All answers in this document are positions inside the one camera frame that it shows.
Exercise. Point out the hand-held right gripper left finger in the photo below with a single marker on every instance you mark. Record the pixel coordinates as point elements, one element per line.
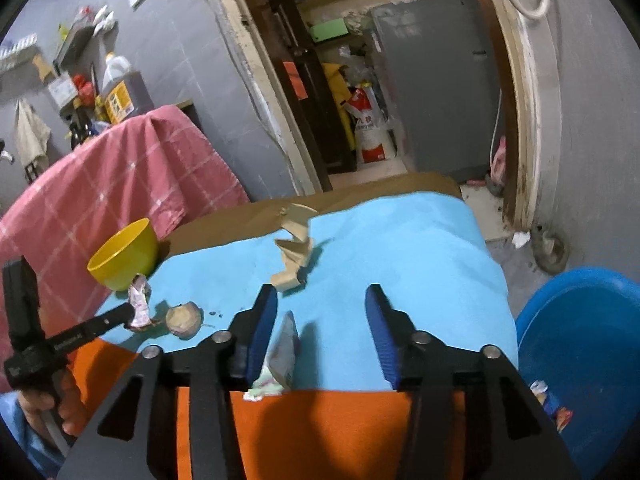
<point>262,332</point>

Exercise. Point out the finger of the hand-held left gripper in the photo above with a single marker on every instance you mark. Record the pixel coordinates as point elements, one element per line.
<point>95,329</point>

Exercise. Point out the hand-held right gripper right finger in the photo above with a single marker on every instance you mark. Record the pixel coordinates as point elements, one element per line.
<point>382,335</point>

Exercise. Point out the pink white wrapper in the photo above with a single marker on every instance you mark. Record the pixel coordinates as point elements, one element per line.
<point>140,302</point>

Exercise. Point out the blue plastic basin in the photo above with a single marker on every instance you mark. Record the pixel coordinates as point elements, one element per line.
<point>590,340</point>

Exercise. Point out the person's left forearm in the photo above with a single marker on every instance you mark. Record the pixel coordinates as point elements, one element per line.
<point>25,440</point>

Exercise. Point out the person's left hand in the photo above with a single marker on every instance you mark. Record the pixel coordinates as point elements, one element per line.
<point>67,405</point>

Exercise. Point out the light blue towel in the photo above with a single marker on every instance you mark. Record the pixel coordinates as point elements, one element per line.
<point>400,270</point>

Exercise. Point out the yellow plastic bowl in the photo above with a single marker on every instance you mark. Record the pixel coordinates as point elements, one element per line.
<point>125,255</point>

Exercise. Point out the brown paper strip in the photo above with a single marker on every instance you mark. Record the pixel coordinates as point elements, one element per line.
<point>295,252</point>

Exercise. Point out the brown table cover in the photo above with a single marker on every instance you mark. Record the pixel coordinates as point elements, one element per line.
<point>225,225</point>

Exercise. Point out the orange cloth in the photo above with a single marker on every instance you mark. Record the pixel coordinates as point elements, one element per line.
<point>325,440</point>

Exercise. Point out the pink checked cloth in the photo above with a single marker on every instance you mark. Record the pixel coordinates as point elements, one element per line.
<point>125,175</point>

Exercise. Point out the white paper scrap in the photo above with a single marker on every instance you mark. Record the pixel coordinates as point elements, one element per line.
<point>521,240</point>

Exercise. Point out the colourful snack wrapper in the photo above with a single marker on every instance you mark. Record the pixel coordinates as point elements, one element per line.
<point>550,402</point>

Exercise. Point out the hanging beige towel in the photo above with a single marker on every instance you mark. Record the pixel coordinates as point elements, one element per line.
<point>30,135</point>

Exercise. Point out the dark sauce bottles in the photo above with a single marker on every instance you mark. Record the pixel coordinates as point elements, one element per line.
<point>79,127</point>

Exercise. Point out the white and red sack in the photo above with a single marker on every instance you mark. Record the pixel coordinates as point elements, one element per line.
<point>372,132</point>

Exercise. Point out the pink slipper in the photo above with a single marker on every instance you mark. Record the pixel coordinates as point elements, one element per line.
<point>498,160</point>

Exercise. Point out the dark wooden door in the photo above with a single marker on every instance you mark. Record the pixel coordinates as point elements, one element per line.
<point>320,125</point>

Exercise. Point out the large cooking oil bottle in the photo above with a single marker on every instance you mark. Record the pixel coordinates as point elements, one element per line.
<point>122,92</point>

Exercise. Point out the grey cabinet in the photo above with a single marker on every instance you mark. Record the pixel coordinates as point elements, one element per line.
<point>435,90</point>

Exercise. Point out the yellow bag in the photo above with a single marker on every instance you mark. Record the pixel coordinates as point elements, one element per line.
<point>336,85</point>

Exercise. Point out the orange door label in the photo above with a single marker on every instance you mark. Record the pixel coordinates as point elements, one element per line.
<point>295,80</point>

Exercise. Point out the wooden spatula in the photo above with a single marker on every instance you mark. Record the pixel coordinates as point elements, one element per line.
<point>42,66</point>

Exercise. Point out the metal spice rack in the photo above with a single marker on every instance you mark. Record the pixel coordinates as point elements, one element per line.
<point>80,35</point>

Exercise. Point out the green box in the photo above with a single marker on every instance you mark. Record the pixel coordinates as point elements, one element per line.
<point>327,30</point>

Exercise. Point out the white wall box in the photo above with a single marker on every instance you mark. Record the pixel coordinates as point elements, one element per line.
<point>62,90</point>

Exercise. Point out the white wall shelf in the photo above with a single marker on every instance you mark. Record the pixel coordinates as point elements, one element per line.
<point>15,55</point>

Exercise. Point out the cream door frame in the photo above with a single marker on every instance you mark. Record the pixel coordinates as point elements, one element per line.
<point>535,110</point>

